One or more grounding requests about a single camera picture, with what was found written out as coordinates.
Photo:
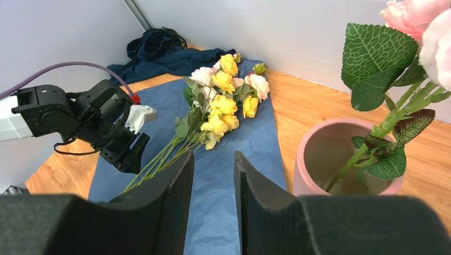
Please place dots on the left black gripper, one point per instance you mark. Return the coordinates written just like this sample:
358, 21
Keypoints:
96, 116

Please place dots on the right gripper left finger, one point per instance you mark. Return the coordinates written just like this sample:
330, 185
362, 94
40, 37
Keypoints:
148, 219

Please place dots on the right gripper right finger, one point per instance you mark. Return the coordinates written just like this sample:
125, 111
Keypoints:
273, 221

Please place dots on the pink cylindrical vase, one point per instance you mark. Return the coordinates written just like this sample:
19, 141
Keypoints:
322, 153

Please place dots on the flower bouquet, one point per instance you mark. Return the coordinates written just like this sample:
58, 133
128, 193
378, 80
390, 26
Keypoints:
216, 96

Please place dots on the pink rose stem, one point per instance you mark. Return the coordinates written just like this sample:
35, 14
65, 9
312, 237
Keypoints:
405, 64

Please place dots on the dark navy cloth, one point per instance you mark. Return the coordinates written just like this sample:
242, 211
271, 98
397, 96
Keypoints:
163, 51

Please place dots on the aluminium rail frame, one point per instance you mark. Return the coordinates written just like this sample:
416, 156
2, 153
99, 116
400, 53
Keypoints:
14, 190

